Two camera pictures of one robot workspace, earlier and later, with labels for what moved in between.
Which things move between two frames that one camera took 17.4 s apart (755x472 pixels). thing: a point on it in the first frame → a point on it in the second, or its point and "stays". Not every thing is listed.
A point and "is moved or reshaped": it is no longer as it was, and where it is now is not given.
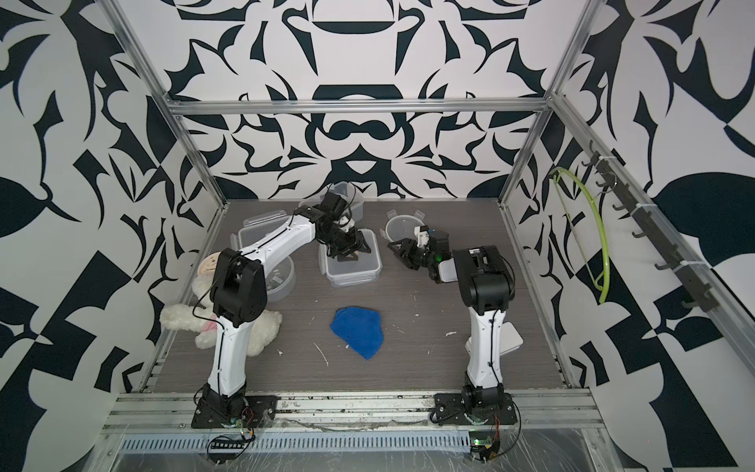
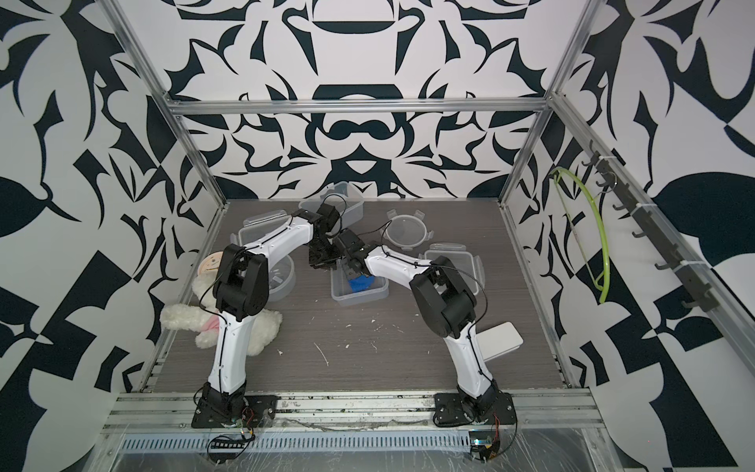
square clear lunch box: [353, 272] is moved or reshaped
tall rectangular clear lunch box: [354, 198] stays
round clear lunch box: [281, 281] stays
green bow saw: [596, 284] stays
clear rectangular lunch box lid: [257, 227] stays
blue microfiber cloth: [361, 327] → [360, 282]
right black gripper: [408, 243] → [346, 257]
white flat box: [510, 338] stays
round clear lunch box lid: [401, 226] stays
